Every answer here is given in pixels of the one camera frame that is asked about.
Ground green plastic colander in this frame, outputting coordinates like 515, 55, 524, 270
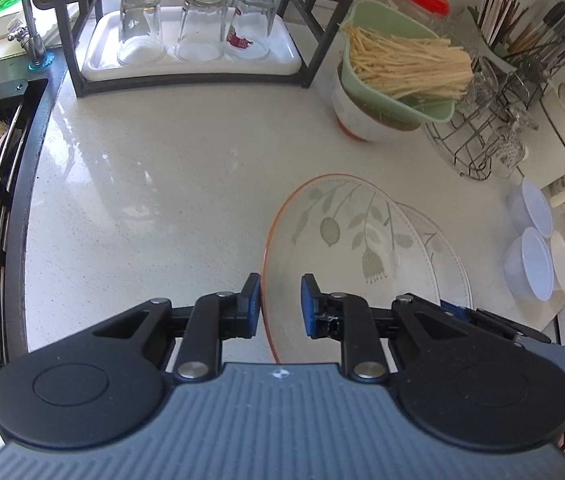
339, 0, 471, 133

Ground bundle of pale noodles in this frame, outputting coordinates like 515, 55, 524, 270
345, 25, 474, 101

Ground small white bowl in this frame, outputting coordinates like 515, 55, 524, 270
545, 230, 565, 293

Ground textured stemmed glass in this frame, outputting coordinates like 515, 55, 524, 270
487, 122, 531, 171

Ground hanging black handled utensils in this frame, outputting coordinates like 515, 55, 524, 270
507, 0, 565, 71

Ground sink drain rack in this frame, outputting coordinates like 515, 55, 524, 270
0, 77, 63, 401

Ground orange rimmed leaf print plate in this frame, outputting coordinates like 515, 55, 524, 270
261, 174, 443, 365

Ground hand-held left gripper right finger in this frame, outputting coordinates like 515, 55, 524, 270
301, 273, 468, 383

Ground bluish white plastic bowl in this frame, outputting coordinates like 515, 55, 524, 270
507, 176, 553, 238
503, 227, 556, 302

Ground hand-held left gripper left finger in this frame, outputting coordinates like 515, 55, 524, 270
92, 272, 263, 382

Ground white bowl with orange base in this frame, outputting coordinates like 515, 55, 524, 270
331, 77, 421, 143

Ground white drip tray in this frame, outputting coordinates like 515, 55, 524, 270
82, 10, 303, 81

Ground white grey leaf print plate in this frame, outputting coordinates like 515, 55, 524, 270
395, 202, 474, 311

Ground red print drinking glass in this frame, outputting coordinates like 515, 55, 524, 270
222, 0, 276, 61

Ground clear drinking glass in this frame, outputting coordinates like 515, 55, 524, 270
117, 0, 166, 66
175, 0, 228, 63

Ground small metal faucet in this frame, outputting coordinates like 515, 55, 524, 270
6, 0, 56, 68

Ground bundle of chopsticks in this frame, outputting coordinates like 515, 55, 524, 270
475, 0, 538, 56

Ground clear stemmed glass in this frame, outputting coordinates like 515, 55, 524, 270
465, 55, 503, 111

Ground dark metal dish rack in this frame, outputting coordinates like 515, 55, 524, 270
27, 0, 376, 98

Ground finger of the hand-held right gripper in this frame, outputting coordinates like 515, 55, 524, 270
440, 300, 553, 346

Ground round wire glass rack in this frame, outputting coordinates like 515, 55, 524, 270
425, 67, 533, 181

